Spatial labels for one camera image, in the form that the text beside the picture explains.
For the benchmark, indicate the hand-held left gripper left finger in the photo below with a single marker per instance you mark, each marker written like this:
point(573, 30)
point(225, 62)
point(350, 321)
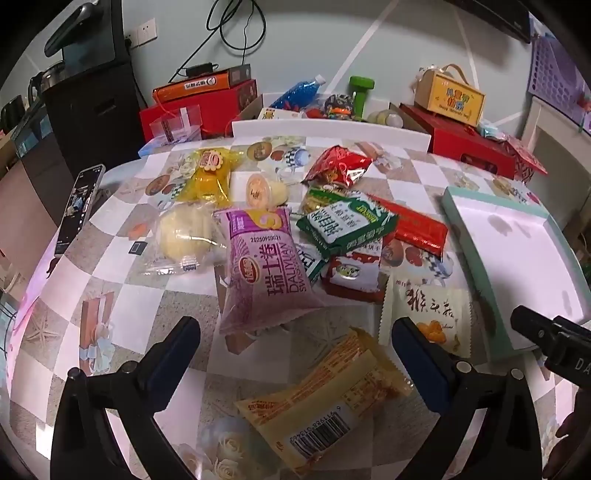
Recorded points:
point(173, 355)

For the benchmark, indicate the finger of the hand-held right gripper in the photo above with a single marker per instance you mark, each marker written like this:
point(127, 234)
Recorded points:
point(575, 333)
point(535, 327)

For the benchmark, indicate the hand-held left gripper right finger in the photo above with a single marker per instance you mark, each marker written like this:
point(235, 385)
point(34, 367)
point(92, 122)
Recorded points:
point(418, 360)

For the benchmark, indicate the cream packet with orange picture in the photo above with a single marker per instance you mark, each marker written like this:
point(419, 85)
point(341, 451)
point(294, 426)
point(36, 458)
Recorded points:
point(434, 300)

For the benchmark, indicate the mint green box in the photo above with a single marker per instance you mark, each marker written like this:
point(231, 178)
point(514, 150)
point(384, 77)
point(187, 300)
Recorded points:
point(508, 258)

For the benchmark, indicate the yellow orange barcode packet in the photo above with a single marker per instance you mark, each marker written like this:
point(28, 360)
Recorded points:
point(323, 397)

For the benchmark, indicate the red white snack packet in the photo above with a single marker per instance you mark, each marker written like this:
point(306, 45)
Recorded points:
point(351, 277)

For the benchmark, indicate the clear bread packet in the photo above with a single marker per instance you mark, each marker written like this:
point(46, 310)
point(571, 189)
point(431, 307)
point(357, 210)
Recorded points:
point(184, 235)

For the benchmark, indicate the purple swiss roll packet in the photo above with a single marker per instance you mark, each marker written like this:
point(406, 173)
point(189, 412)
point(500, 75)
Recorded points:
point(263, 267)

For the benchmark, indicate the green white snack packet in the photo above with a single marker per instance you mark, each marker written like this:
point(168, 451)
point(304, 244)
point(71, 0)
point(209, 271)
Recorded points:
point(346, 226)

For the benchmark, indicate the yellow cake packet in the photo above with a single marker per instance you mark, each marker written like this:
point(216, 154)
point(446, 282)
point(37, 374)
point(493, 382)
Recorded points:
point(207, 184)

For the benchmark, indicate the pale yellow jelly cup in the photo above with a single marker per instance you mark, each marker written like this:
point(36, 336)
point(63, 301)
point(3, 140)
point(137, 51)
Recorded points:
point(258, 191)

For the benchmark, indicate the red crinkly snack packet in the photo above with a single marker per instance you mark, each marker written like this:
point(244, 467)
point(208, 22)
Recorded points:
point(337, 168)

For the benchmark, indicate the person's right hand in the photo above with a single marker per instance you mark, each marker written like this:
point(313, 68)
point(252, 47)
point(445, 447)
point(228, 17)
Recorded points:
point(577, 443)

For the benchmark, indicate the red patterned gift bag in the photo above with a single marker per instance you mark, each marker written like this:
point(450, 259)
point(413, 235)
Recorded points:
point(524, 161)

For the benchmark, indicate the black smartphone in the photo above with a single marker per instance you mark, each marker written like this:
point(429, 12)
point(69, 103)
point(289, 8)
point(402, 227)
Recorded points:
point(78, 207)

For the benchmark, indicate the white cabinet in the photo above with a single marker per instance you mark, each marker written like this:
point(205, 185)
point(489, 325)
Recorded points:
point(549, 138)

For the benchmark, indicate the red box with window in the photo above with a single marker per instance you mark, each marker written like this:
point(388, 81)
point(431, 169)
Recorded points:
point(461, 143)

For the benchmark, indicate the light blue packet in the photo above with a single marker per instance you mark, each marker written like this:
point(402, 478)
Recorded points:
point(490, 129)

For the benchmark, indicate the blue white tissue pack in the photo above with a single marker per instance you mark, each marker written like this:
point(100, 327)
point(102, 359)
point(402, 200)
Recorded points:
point(154, 147)

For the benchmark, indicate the brown wooden cabinet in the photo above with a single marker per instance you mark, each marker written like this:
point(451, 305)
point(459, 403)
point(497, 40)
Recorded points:
point(27, 184)

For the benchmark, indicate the clear plastic box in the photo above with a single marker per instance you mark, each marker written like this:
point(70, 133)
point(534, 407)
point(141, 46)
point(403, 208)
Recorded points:
point(178, 127)

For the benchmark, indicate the pale yellow plastic bottle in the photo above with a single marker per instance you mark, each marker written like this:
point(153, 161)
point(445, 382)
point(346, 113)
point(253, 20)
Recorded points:
point(375, 117)

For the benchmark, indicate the red gift box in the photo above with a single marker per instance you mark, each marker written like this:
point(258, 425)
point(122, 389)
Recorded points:
point(217, 110)

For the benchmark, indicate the black cabinet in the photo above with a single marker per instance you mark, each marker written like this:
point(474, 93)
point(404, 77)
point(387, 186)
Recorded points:
point(92, 120)

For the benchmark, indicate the cardboard box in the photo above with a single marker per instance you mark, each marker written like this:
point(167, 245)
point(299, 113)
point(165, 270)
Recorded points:
point(244, 115)

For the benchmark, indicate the white yellow small box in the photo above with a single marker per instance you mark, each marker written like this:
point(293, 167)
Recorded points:
point(277, 114)

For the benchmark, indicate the purple plastic basket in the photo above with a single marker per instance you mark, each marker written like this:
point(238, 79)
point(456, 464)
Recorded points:
point(554, 60)

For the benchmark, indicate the orange flat box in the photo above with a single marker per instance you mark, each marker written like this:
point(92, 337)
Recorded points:
point(194, 87)

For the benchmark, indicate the red toy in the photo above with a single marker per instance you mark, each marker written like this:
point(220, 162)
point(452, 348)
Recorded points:
point(314, 112)

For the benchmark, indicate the green dumbbell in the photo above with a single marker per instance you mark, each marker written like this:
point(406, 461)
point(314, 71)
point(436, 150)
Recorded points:
point(360, 85)

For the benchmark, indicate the black power adapter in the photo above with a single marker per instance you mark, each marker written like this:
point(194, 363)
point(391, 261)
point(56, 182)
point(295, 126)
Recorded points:
point(201, 69)

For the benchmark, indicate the blue bead bottle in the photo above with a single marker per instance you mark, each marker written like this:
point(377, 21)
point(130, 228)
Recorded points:
point(295, 94)

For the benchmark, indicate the steel kettle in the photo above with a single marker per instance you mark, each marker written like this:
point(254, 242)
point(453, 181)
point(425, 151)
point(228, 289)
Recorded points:
point(48, 81)

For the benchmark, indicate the black television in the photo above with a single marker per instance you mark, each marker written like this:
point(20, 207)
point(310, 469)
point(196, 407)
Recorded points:
point(498, 18)

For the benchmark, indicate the black water dispenser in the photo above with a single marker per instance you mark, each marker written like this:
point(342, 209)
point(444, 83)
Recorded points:
point(87, 32)

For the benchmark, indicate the white wall socket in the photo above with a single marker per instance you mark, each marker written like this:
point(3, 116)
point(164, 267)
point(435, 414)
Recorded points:
point(145, 32)

